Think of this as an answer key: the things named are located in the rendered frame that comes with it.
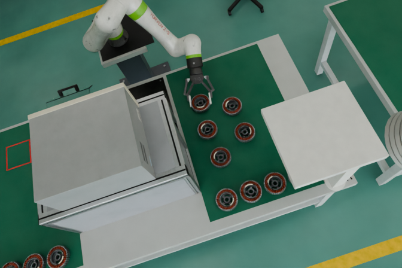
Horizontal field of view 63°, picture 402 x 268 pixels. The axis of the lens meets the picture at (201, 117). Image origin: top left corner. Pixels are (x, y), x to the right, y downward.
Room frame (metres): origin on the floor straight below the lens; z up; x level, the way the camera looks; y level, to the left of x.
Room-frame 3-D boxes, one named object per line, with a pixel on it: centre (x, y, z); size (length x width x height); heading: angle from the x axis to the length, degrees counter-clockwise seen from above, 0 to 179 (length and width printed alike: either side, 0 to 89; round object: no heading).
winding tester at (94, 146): (0.67, 0.48, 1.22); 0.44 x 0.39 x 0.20; 89
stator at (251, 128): (0.67, -0.20, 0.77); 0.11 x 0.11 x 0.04
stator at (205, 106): (0.93, -0.03, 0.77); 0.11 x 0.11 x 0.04
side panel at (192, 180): (0.58, 0.15, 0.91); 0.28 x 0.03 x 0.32; 179
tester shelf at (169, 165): (0.67, 0.47, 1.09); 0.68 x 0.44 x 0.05; 89
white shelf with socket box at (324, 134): (0.39, -0.43, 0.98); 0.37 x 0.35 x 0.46; 89
